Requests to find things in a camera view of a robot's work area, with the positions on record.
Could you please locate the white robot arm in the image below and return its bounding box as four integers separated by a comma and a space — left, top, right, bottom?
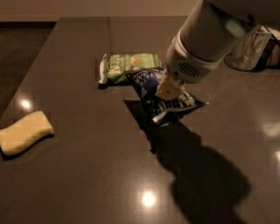
157, 0, 280, 100

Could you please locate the wire mesh basket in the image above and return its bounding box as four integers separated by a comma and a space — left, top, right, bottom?
224, 28, 272, 72

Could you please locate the yellow sponge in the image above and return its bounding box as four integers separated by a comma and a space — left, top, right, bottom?
0, 111, 55, 156

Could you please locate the green jalapeno chip bag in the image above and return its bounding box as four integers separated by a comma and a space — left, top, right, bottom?
99, 53, 161, 85

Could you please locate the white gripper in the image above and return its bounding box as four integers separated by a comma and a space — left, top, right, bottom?
156, 32, 221, 101

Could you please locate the blue kettle chip bag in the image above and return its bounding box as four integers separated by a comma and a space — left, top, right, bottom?
124, 66, 209, 127

